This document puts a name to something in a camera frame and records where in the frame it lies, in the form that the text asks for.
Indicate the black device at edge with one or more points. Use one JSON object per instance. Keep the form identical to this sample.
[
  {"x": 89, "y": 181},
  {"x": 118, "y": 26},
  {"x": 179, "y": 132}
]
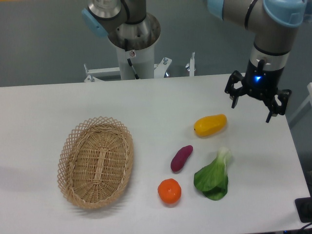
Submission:
[{"x": 304, "y": 209}]

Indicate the white metal base frame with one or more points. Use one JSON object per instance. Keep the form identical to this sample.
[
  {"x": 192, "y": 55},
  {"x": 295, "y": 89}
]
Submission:
[{"x": 160, "y": 71}]

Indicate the white furniture piece at right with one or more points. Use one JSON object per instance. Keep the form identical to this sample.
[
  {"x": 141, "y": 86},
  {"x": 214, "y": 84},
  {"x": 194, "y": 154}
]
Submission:
[{"x": 302, "y": 109}]

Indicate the purple sweet potato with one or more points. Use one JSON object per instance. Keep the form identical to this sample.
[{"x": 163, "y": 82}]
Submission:
[{"x": 180, "y": 158}]

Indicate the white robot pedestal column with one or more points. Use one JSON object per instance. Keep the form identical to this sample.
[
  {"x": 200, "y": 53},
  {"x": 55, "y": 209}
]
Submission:
[{"x": 135, "y": 64}]

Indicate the woven wicker basket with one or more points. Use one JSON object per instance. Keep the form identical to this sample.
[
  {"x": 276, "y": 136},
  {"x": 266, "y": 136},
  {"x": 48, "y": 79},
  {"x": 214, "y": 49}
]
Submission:
[{"x": 96, "y": 162}]

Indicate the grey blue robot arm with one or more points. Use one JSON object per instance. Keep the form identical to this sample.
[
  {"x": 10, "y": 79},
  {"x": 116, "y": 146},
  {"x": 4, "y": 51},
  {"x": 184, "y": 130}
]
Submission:
[{"x": 134, "y": 33}]

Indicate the yellow mango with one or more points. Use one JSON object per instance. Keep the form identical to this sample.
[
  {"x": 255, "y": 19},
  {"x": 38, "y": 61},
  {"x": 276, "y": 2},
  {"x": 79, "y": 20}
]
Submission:
[{"x": 210, "y": 125}]

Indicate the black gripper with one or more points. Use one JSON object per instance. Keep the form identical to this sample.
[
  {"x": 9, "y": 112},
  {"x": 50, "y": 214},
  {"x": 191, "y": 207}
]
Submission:
[{"x": 261, "y": 86}]

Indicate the green bok choy leaf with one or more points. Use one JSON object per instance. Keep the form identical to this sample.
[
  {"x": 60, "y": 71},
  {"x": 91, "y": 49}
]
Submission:
[{"x": 212, "y": 180}]

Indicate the orange tangerine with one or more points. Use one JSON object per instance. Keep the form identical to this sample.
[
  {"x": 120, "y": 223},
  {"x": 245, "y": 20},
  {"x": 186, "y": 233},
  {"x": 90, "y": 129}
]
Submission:
[{"x": 169, "y": 191}]

